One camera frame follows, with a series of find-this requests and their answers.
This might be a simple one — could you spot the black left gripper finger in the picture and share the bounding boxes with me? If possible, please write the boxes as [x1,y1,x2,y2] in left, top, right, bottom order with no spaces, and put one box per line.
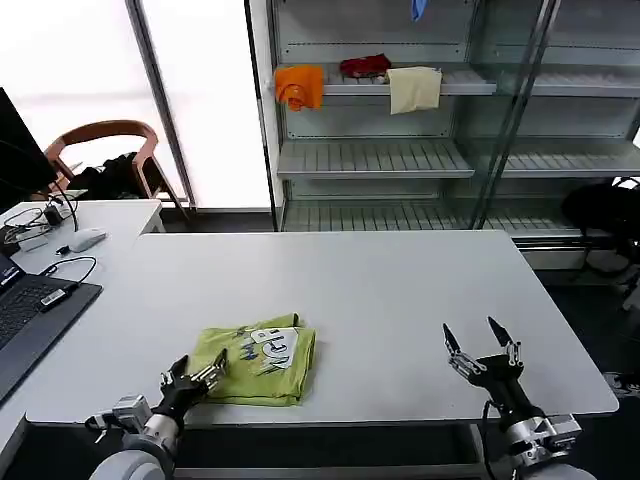
[192,348,229,392]
[159,354,191,389]

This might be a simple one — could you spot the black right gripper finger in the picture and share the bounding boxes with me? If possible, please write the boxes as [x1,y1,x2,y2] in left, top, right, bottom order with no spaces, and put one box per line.
[442,323,487,377]
[487,316,524,369]

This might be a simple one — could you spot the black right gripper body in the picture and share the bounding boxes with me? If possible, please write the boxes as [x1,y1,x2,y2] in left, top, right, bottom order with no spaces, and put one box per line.
[467,353,544,426]

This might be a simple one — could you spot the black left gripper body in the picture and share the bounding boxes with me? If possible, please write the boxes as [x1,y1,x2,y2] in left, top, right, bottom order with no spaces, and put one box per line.
[152,377,209,426]

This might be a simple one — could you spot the light green t-shirt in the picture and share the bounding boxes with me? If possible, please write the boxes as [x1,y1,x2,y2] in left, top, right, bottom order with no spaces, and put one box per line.
[192,313,318,407]

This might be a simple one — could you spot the black dongle with white label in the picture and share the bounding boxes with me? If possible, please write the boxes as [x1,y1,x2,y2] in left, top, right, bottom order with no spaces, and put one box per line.
[39,284,81,314]

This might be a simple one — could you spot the black laptop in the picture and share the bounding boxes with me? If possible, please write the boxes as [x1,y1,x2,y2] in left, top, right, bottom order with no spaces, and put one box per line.
[0,252,104,406]

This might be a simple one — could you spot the white computer mouse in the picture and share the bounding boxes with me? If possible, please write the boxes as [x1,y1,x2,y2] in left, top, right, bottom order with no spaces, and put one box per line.
[67,227,109,253]

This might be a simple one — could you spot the black bag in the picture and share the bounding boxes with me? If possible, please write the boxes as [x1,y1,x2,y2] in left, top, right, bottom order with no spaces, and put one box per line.
[559,177,640,241]

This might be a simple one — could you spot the grey shelf rack behind glass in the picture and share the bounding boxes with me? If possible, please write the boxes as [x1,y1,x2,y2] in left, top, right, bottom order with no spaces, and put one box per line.
[474,0,640,271]

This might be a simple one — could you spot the grey metal shelf rack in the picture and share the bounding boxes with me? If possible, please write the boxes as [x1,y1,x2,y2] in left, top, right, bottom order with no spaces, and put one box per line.
[269,0,497,234]

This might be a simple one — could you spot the black garment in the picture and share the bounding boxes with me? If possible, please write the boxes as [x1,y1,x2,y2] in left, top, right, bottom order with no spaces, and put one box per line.
[74,153,166,201]

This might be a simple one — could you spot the brown wooden chair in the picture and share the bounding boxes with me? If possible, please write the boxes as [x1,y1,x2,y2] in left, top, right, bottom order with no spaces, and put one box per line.
[43,119,189,211]

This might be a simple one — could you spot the black computer monitor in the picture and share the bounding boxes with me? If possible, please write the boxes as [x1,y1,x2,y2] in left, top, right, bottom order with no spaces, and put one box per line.
[0,87,59,214]

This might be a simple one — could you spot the black looped dongle cable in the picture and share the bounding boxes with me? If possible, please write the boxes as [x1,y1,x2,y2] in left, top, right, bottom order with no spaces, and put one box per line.
[39,256,97,291]

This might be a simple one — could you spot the thin black upright cable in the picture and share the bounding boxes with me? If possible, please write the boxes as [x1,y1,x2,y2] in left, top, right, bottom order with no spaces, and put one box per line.
[47,174,81,234]

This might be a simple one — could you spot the tangled black cables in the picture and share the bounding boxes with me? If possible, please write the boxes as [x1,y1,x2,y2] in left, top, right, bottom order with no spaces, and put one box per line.
[0,207,47,246]

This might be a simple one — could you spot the grey window frame post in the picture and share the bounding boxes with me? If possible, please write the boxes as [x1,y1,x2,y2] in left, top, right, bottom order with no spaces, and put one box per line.
[124,0,197,210]

